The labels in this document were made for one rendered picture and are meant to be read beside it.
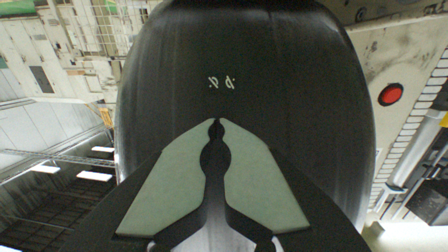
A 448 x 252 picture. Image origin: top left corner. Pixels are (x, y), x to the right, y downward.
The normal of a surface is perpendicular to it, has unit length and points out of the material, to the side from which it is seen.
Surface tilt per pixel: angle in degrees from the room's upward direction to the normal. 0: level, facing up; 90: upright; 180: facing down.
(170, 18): 144
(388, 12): 90
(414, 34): 90
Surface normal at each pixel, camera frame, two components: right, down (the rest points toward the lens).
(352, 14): -1.00, 0.03
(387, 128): 0.02, 0.43
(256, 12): 0.00, -0.51
